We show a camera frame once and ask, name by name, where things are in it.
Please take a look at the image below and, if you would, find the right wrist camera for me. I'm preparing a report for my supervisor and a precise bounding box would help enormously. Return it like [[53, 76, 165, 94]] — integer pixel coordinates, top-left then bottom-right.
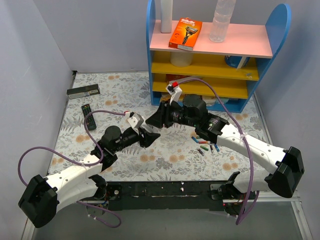
[[165, 81, 182, 105]]

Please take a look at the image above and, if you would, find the white remote control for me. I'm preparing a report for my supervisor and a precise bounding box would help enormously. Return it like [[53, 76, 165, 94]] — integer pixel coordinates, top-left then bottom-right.
[[146, 124, 160, 134]]

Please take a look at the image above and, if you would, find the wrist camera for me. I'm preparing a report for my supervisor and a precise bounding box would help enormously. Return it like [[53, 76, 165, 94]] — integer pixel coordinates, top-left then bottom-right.
[[125, 111, 144, 131], [165, 81, 182, 105]]

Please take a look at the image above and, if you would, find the blue battery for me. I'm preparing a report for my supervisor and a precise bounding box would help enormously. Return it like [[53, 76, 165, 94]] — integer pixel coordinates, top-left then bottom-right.
[[214, 144, 220, 152], [191, 136, 199, 143]]

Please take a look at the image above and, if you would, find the blue yellow pink shelf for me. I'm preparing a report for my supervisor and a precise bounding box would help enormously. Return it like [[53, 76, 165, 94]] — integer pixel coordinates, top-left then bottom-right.
[[146, 0, 292, 113]]

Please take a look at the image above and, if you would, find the white cylinder roll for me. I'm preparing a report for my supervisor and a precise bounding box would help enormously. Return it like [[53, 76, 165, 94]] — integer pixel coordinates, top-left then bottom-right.
[[170, 52, 193, 68]]

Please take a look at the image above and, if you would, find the black rectangular box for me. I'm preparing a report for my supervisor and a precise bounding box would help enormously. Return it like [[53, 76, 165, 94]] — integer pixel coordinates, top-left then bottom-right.
[[66, 84, 101, 100]]

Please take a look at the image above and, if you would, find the white tall bottle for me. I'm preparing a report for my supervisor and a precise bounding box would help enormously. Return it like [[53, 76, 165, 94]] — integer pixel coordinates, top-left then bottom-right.
[[160, 0, 173, 34]]

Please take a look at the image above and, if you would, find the orange razor box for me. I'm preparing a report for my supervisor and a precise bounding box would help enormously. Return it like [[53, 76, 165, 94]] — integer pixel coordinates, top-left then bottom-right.
[[168, 17, 203, 51]]

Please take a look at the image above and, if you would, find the red white book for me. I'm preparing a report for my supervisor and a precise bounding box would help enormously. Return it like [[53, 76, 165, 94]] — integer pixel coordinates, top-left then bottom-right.
[[165, 74, 203, 88]]

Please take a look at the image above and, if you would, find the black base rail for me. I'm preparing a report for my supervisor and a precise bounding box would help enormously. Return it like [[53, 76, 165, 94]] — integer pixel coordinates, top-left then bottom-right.
[[77, 181, 247, 212]]

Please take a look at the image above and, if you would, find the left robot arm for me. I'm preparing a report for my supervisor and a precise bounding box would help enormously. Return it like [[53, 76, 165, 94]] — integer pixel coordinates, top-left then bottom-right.
[[18, 126, 160, 228]]

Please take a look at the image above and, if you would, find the floral table cloth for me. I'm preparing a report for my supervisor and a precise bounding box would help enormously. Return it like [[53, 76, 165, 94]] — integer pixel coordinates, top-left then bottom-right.
[[47, 71, 276, 182]]

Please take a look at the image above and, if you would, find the clear plastic water bottle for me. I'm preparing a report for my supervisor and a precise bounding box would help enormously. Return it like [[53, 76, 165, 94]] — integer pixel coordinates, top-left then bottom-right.
[[209, 0, 236, 43]]

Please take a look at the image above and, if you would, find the blue battery right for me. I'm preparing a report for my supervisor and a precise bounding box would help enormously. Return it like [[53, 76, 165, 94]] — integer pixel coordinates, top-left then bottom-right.
[[214, 144, 220, 152]]

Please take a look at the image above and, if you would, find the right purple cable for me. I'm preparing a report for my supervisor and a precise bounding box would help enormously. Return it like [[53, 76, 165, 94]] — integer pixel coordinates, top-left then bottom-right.
[[174, 77, 260, 226]]

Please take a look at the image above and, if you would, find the black remote control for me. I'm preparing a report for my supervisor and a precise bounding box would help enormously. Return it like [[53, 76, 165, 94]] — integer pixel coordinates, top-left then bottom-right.
[[81, 104, 97, 131]]

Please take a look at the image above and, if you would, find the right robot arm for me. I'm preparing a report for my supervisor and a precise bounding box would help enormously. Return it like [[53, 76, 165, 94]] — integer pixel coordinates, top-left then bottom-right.
[[146, 94, 305, 199]]

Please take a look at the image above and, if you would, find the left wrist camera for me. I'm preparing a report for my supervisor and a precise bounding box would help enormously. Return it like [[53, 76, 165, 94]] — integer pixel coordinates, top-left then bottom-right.
[[125, 111, 144, 131]]

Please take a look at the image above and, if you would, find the blue white cup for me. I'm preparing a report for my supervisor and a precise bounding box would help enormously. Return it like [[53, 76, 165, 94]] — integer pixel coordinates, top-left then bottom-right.
[[224, 55, 250, 69]]

